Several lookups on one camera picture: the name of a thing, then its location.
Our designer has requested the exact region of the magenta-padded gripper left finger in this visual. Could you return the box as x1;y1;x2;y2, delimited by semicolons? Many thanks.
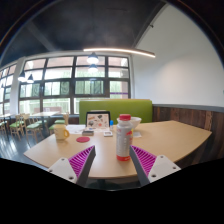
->
47;145;97;188

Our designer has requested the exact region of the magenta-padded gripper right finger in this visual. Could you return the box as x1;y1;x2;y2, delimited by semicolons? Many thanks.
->
129;145;182;187

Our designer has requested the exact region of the white red-capped drink bottle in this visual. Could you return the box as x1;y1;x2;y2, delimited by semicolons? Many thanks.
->
115;113;134;162

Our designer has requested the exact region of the flat round red coaster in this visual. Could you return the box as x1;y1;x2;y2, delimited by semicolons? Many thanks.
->
75;136;91;144

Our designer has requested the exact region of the cream ceramic mug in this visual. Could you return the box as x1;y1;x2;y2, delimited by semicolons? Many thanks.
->
53;123;71;141

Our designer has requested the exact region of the small dark box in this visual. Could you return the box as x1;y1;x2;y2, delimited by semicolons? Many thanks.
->
81;129;95;137

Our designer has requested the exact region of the group of green-seated wooden chairs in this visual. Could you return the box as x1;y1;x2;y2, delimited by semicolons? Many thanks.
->
0;113;70;141

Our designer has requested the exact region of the wooden dining table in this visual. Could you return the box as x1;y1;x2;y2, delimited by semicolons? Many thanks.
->
29;111;63;133

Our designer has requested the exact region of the black-framed tablet with stickers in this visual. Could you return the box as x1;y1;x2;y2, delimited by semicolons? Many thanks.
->
85;110;112;132

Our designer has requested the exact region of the green upholstered bench seat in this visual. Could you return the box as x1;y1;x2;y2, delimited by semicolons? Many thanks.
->
78;98;154;125

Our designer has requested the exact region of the group of black pendant lamps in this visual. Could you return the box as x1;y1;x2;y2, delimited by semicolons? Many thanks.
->
18;51;101;84

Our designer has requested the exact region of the long curved linear ceiling light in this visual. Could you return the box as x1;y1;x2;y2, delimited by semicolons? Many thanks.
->
83;47;156;59

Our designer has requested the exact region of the black-framed window wall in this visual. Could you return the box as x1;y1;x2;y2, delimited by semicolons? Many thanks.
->
0;55;131;116

